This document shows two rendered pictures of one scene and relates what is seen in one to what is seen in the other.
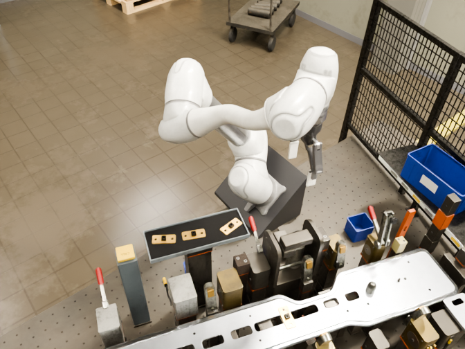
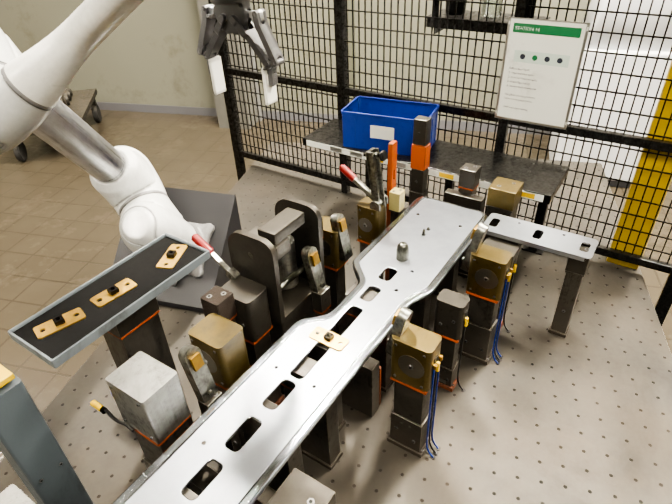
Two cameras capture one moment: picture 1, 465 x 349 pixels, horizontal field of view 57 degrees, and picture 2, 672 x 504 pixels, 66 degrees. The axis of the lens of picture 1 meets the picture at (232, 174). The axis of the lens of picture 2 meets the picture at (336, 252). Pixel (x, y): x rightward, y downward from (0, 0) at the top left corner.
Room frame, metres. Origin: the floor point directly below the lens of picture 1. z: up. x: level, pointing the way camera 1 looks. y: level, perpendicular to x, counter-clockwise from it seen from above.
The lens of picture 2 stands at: (0.08, 0.22, 1.79)
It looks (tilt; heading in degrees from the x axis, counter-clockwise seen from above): 35 degrees down; 325
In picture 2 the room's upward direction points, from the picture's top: 3 degrees counter-clockwise
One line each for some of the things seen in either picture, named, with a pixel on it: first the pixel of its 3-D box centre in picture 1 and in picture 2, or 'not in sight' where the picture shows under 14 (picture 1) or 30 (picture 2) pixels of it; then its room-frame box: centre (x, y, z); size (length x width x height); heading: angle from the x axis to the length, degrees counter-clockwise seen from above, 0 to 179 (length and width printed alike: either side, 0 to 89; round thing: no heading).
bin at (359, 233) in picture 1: (358, 227); not in sight; (1.38, -0.64, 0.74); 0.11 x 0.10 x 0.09; 111
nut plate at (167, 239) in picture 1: (163, 238); (59, 321); (0.95, 0.24, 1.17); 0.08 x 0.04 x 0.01; 95
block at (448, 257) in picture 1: (443, 285); (459, 234); (0.99, -0.90, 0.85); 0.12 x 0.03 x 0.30; 21
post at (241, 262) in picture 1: (239, 289); (231, 360); (0.92, -0.04, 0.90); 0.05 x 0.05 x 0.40; 21
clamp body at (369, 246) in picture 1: (365, 262); (367, 252); (1.08, -0.58, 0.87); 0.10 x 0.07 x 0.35; 21
